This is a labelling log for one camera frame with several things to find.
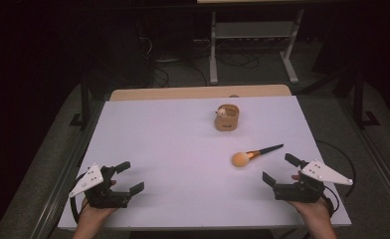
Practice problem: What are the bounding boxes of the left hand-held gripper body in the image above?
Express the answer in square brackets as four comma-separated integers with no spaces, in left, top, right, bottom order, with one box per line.
[68,162,132,209]

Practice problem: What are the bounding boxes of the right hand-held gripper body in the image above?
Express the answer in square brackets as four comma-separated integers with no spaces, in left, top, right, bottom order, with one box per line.
[272,159,354,204]

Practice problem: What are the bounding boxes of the brown round brush holder cup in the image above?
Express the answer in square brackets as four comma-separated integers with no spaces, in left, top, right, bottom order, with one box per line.
[214,104,241,132]

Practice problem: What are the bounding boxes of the person's right hand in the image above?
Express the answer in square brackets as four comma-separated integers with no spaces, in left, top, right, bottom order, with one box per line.
[288,173,333,220]

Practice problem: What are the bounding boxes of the person's left hand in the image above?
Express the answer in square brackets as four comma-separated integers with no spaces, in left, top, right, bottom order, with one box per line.
[78,179,117,223]

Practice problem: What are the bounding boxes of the black metal stand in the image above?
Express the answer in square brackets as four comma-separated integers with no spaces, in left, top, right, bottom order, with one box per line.
[69,74,92,129]
[352,71,382,129]

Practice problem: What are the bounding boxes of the white metal stand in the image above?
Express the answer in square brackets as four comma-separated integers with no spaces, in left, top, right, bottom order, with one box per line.
[208,9,305,86]

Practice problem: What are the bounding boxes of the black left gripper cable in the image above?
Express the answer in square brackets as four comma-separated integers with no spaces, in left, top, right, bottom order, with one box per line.
[69,195,82,224]

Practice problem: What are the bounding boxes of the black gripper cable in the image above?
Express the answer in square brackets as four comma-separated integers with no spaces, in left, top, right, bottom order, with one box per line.
[315,139,357,218]
[69,195,82,224]

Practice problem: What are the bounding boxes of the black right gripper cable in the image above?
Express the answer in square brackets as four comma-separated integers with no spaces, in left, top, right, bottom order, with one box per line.
[315,139,357,218]

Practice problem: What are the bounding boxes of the hanging dark cables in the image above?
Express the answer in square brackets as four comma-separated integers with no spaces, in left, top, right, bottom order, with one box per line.
[136,23,171,88]

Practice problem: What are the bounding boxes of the tangle of black floor cables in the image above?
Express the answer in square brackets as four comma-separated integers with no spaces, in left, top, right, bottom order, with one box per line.
[216,51,261,70]

